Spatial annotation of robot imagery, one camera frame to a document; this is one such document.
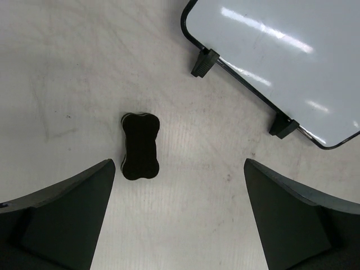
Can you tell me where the black whiteboard eraser green felt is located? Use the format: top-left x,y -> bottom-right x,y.
121,112 -> 160,181

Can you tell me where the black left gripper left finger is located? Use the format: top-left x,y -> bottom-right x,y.
1,159 -> 115,269

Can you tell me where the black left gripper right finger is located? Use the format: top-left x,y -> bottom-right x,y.
244,159 -> 359,269

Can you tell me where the black-framed small whiteboard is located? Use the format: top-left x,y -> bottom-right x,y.
181,1 -> 359,150

